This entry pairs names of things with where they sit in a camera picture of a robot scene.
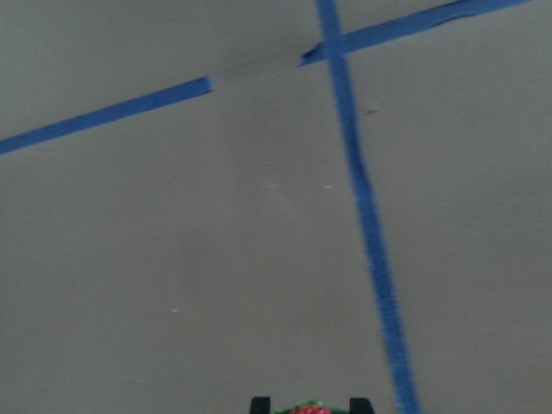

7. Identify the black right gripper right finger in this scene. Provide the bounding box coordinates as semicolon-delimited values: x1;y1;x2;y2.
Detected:
349;398;373;414

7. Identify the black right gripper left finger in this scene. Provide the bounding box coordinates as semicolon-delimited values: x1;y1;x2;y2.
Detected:
250;397;272;414

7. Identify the red strawberry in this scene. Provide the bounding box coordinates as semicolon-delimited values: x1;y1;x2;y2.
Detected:
288;401;332;414

